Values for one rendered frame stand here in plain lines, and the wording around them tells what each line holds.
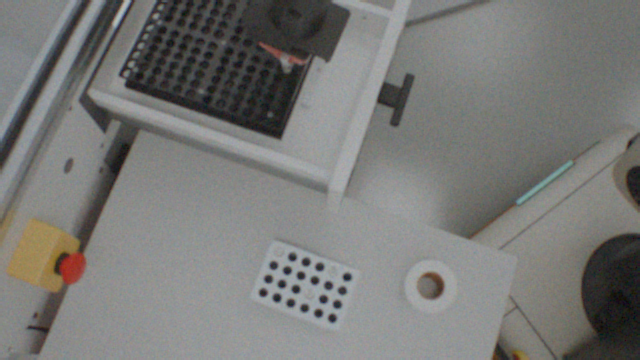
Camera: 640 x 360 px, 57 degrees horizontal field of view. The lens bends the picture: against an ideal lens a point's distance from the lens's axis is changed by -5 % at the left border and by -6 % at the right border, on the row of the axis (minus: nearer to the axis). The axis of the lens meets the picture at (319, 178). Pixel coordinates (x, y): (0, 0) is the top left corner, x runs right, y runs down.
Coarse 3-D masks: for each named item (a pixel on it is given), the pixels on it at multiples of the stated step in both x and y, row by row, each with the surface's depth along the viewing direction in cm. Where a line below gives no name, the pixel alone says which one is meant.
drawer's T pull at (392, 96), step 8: (408, 72) 77; (408, 80) 76; (384, 88) 76; (392, 88) 76; (400, 88) 76; (408, 88) 76; (384, 96) 76; (392, 96) 76; (400, 96) 76; (384, 104) 76; (392, 104) 76; (400, 104) 75; (400, 112) 75; (392, 120) 75; (400, 120) 75
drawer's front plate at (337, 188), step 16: (400, 0) 78; (400, 16) 77; (384, 32) 77; (400, 32) 81; (384, 48) 76; (384, 64) 75; (368, 80) 75; (384, 80) 81; (368, 96) 74; (368, 112) 73; (352, 128) 73; (352, 144) 72; (352, 160) 71; (336, 176) 71; (336, 192) 71; (336, 208) 78
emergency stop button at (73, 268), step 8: (72, 256) 71; (80, 256) 72; (64, 264) 71; (72, 264) 70; (80, 264) 71; (64, 272) 70; (72, 272) 70; (80, 272) 72; (64, 280) 71; (72, 280) 71
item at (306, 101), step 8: (136, 56) 84; (320, 64) 84; (312, 72) 84; (320, 72) 83; (312, 80) 83; (320, 80) 84; (312, 88) 83; (304, 96) 82; (312, 96) 82; (304, 104) 82
